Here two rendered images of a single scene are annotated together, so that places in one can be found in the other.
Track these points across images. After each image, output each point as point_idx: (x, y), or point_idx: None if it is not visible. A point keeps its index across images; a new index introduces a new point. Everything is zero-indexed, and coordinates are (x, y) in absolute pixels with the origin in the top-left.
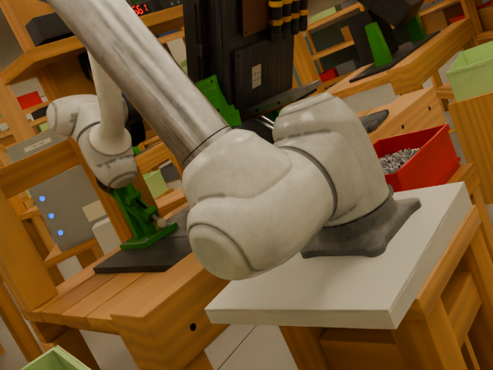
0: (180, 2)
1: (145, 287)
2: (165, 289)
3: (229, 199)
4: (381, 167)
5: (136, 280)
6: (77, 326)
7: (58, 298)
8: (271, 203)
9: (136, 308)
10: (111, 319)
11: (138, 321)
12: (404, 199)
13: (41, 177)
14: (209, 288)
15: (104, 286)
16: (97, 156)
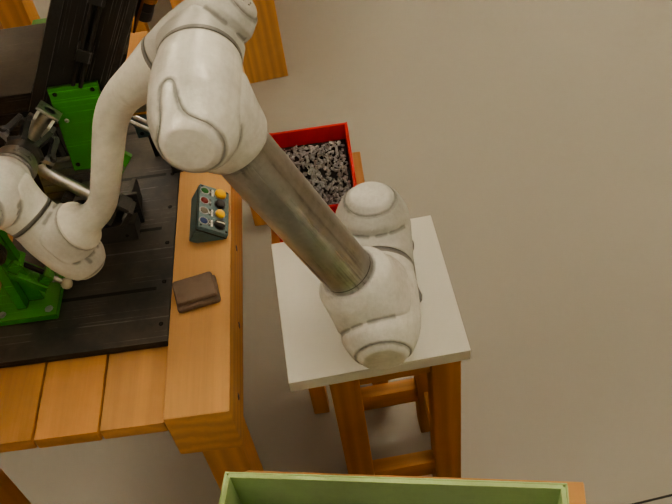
0: None
1: (169, 377)
2: (211, 374)
3: (399, 317)
4: (307, 179)
5: (105, 367)
6: (71, 443)
7: None
8: (416, 309)
9: (202, 404)
10: (159, 423)
11: (218, 416)
12: None
13: None
14: (234, 355)
15: (53, 386)
16: (78, 253)
